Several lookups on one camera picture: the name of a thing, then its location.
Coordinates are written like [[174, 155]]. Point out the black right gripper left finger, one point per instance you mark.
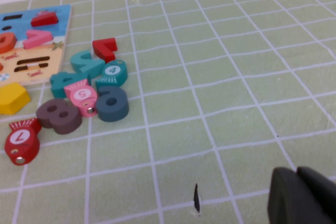
[[291, 200]]

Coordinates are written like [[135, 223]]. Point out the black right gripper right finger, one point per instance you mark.
[[323, 190]]

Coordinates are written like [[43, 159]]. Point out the dark blue number nine piece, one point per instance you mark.
[[115, 110]]

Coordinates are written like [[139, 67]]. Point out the red number seven piece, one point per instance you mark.
[[106, 48]]

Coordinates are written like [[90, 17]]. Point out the teal number two piece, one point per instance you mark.
[[88, 62]]

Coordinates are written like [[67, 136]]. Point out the teal number four piece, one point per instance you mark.
[[61, 83]]

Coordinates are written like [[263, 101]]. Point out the wooden number shape puzzle board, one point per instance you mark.
[[63, 24]]

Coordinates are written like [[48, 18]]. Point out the yellow pentagon piece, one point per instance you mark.
[[11, 99]]

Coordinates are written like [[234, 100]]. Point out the pink greater-than sign piece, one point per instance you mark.
[[35, 40]]

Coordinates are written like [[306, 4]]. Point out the green checked tablecloth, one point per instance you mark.
[[210, 77]]

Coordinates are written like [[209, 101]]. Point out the teal fish numbered four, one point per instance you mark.
[[114, 73]]

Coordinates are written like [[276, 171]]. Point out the pink fish numbered five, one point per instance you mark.
[[82, 95]]

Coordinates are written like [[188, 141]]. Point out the purple number 8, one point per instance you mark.
[[59, 117]]

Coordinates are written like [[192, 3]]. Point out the red fish numbered seven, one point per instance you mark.
[[22, 142]]

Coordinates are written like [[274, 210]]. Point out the red bar block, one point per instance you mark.
[[44, 20]]

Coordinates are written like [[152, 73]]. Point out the orange number 0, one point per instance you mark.
[[6, 43]]

